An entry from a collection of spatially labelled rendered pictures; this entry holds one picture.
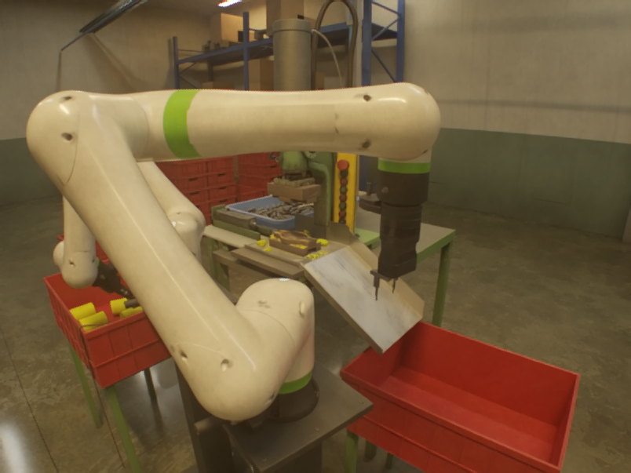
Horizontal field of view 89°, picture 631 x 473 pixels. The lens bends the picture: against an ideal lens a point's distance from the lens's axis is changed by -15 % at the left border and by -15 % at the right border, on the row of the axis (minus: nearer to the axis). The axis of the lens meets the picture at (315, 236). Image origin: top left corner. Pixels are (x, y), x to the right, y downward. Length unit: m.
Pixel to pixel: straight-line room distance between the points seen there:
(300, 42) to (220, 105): 0.66
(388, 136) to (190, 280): 0.31
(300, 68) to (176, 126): 0.66
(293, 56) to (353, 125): 0.71
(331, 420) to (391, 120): 0.53
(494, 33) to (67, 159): 6.24
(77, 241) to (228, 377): 0.80
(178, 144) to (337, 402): 0.56
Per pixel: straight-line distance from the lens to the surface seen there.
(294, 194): 1.20
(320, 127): 0.51
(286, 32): 1.21
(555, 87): 6.16
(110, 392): 1.47
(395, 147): 0.50
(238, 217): 1.49
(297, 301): 0.62
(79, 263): 1.22
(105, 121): 0.55
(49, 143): 0.54
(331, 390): 0.80
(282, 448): 0.70
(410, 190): 0.64
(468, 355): 1.36
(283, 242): 1.28
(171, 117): 0.61
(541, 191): 6.21
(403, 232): 0.67
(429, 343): 1.40
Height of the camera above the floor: 1.45
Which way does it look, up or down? 18 degrees down
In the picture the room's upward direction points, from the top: straight up
